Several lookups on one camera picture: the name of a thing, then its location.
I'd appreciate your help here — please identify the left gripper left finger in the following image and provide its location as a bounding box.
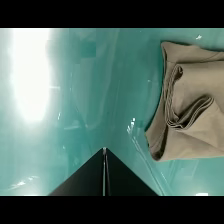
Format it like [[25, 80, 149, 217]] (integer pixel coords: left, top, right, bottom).
[[48, 147, 105, 197]]

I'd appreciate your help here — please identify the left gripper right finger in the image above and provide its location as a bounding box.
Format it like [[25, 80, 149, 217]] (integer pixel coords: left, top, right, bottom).
[[104, 147, 159, 197]]

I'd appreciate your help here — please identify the brown garment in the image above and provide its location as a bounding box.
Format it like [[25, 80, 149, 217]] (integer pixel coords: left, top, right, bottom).
[[144, 40, 224, 163]]

